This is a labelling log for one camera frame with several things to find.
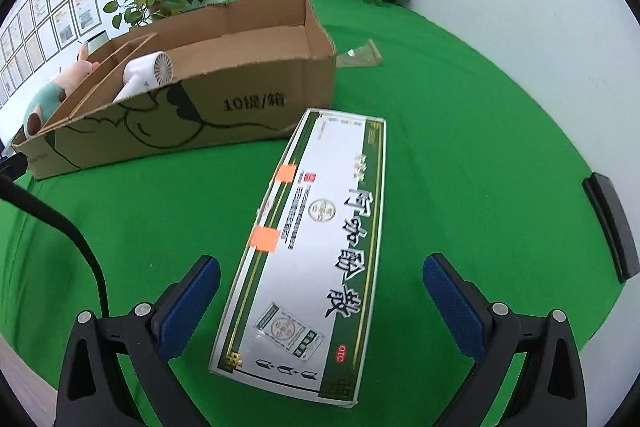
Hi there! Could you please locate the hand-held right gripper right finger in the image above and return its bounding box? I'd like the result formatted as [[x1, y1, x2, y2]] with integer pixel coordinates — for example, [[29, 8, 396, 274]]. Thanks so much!
[[422, 253, 588, 427]]

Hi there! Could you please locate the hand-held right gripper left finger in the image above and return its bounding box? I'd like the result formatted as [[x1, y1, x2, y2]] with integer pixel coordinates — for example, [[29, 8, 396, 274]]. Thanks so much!
[[54, 255, 222, 427]]

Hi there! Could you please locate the white green medicine box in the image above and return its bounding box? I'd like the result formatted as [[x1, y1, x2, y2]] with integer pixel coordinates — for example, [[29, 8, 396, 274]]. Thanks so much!
[[209, 108, 388, 408]]

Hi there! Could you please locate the large cardboard box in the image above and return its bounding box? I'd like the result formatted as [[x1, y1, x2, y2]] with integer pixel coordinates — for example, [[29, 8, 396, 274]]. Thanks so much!
[[11, 0, 337, 181]]

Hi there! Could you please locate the white hair dryer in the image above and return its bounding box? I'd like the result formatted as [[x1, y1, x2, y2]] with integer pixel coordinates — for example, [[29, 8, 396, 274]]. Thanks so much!
[[112, 51, 174, 105]]

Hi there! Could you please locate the cardboard divider insert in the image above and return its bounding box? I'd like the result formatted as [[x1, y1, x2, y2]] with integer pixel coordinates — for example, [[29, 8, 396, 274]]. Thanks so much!
[[40, 32, 161, 132]]

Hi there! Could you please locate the black rectangular object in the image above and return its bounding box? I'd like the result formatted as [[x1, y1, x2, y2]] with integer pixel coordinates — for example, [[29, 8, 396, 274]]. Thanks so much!
[[582, 173, 640, 284]]

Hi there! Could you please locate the green tablecloth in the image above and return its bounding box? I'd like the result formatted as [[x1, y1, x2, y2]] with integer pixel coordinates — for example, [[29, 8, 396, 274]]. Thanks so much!
[[0, 0, 640, 427]]

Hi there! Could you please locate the pink pig plush toy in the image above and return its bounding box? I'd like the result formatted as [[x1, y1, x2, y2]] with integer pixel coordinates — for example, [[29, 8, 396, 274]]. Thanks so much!
[[24, 41, 103, 138]]

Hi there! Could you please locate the clear plastic bag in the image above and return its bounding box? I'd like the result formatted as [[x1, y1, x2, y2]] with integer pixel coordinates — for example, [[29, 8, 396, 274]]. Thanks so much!
[[336, 39, 384, 69]]

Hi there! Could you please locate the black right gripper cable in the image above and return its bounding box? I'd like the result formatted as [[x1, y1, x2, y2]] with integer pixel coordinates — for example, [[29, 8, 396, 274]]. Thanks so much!
[[0, 177, 108, 315]]

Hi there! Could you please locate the group of framed wall documents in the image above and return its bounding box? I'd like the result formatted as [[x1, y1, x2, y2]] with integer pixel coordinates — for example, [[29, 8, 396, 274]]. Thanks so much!
[[0, 0, 121, 108]]

